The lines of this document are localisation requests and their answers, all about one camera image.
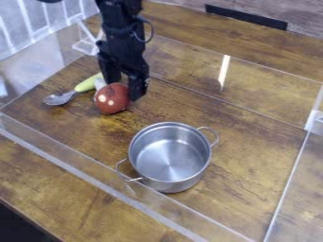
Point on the black bar on table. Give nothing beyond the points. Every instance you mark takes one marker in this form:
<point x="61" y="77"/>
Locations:
<point x="246" y="17"/>

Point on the clear acrylic right bracket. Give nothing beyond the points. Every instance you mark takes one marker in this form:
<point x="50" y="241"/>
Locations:
<point x="313" y="124"/>

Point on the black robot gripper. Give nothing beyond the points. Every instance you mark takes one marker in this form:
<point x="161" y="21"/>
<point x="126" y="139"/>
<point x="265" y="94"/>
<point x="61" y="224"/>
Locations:
<point x="120" y="51"/>

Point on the green handled metal spoon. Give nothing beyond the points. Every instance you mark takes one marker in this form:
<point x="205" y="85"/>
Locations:
<point x="58" y="99"/>

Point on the clear acrylic front barrier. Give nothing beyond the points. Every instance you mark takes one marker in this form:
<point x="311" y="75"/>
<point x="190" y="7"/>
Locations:
<point x="173" y="214"/>

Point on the silver metal pot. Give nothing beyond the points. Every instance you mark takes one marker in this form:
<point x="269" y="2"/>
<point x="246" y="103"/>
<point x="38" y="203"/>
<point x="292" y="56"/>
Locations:
<point x="168" y="156"/>

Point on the clear acrylic triangular bracket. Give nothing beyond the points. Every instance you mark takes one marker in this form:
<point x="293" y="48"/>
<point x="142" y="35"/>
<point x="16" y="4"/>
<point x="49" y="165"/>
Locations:
<point x="85" y="44"/>

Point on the red spotted toy mushroom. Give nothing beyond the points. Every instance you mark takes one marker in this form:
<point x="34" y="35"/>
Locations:
<point x="110" y="98"/>

